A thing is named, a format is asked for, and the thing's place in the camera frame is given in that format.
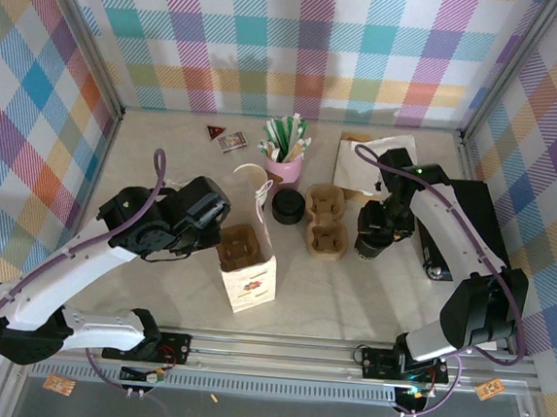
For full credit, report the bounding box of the white printed paper bag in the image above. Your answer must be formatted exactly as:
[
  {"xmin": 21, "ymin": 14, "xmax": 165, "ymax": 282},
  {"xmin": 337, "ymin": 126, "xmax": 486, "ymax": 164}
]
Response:
[{"xmin": 214, "ymin": 175, "xmax": 286, "ymax": 318}]

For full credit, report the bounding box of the black hard case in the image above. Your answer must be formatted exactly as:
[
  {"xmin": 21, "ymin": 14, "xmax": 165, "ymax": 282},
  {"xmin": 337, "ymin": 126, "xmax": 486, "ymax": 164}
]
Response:
[{"xmin": 411, "ymin": 175, "xmax": 521, "ymax": 289}]

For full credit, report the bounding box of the pink mug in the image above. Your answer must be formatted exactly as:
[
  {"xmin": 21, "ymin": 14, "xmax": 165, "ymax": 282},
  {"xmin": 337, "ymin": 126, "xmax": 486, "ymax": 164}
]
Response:
[{"xmin": 260, "ymin": 149, "xmax": 305, "ymax": 196}]

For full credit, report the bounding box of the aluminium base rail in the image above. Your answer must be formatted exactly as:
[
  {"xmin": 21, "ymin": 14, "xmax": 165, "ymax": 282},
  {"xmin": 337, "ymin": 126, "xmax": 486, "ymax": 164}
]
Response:
[{"xmin": 4, "ymin": 314, "xmax": 544, "ymax": 404}]

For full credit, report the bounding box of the grey slotted cable duct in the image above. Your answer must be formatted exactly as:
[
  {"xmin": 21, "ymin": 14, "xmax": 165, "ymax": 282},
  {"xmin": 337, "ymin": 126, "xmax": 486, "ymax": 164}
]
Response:
[{"xmin": 27, "ymin": 360, "xmax": 399, "ymax": 410}]

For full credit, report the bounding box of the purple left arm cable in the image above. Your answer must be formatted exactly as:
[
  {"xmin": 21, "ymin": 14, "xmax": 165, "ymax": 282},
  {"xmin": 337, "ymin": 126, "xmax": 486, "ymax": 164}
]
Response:
[{"xmin": 0, "ymin": 134, "xmax": 187, "ymax": 395}]

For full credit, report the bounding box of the black paper coffee cup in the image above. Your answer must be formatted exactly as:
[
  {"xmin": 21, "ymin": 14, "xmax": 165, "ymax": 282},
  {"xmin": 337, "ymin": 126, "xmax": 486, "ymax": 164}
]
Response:
[{"xmin": 351, "ymin": 228, "xmax": 395, "ymax": 267}]

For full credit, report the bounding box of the wooden stirrer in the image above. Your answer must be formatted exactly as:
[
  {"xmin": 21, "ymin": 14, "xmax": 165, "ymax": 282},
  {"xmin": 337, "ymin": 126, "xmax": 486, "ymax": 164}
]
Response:
[{"xmin": 287, "ymin": 135, "xmax": 313, "ymax": 166}]

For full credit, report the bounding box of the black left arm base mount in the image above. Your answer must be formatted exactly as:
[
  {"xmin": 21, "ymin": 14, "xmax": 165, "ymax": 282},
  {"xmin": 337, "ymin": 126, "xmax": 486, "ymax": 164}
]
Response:
[{"xmin": 100, "ymin": 325, "xmax": 194, "ymax": 366}]

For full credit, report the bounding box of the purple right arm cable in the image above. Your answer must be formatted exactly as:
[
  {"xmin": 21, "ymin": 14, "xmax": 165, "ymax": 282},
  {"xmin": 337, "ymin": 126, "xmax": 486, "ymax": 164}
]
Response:
[{"xmin": 331, "ymin": 144, "xmax": 545, "ymax": 417}]

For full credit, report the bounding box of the small printed card packet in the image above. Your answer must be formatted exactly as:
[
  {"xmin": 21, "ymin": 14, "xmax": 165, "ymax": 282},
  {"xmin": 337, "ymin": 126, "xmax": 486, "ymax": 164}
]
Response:
[{"xmin": 214, "ymin": 129, "xmax": 248, "ymax": 156}]

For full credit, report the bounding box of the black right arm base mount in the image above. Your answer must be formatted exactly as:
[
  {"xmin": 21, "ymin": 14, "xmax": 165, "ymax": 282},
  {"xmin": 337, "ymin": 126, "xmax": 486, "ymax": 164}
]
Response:
[{"xmin": 359, "ymin": 346, "xmax": 451, "ymax": 386}]

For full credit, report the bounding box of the stack of black lids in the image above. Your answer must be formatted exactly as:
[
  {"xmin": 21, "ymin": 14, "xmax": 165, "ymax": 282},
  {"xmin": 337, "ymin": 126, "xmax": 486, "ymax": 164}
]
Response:
[{"xmin": 269, "ymin": 188, "xmax": 307, "ymax": 227}]

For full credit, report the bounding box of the white wrapped straw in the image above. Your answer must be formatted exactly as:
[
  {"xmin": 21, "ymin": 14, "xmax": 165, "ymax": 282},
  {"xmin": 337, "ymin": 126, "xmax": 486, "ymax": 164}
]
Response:
[{"xmin": 286, "ymin": 113, "xmax": 305, "ymax": 153}]

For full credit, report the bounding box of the flat brown cardboard tray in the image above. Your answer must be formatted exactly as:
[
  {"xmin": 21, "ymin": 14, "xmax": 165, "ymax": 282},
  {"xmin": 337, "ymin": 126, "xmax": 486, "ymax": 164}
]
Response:
[{"xmin": 332, "ymin": 131, "xmax": 388, "ymax": 207}]

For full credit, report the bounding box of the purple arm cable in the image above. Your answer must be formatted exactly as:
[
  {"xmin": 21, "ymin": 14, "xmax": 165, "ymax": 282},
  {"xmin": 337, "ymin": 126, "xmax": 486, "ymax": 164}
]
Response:
[
  {"xmin": 331, "ymin": 144, "xmax": 545, "ymax": 417},
  {"xmin": 0, "ymin": 134, "xmax": 187, "ymax": 395}
]

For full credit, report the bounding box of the white sugar stick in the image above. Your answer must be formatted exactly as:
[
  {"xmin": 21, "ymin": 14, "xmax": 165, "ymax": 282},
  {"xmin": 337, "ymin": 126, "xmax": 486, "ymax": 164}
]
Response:
[{"xmin": 257, "ymin": 138, "xmax": 281, "ymax": 161}]

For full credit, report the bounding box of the aluminium frame post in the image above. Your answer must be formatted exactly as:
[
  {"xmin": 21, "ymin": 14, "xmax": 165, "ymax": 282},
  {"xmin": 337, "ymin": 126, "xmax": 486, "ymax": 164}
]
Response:
[
  {"xmin": 458, "ymin": 0, "xmax": 557, "ymax": 149},
  {"xmin": 35, "ymin": 0, "xmax": 136, "ymax": 121}
]

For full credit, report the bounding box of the orange printed tag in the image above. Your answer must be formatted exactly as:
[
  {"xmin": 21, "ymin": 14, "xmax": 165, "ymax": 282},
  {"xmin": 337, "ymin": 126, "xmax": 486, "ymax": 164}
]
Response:
[
  {"xmin": 42, "ymin": 374, "xmax": 77, "ymax": 397},
  {"xmin": 473, "ymin": 376, "xmax": 505, "ymax": 402}
]

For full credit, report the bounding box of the small controller circuit board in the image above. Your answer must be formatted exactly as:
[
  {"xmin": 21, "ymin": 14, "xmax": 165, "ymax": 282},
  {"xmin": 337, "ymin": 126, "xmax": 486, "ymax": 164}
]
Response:
[
  {"xmin": 119, "ymin": 364, "xmax": 169, "ymax": 386},
  {"xmin": 395, "ymin": 383, "xmax": 435, "ymax": 413}
]

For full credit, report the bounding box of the brown cardboard cup carrier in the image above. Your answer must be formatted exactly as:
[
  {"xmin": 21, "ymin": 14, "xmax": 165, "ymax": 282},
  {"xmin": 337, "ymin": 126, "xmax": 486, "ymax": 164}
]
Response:
[
  {"xmin": 217, "ymin": 222, "xmax": 266, "ymax": 274},
  {"xmin": 299, "ymin": 182, "xmax": 353, "ymax": 264}
]

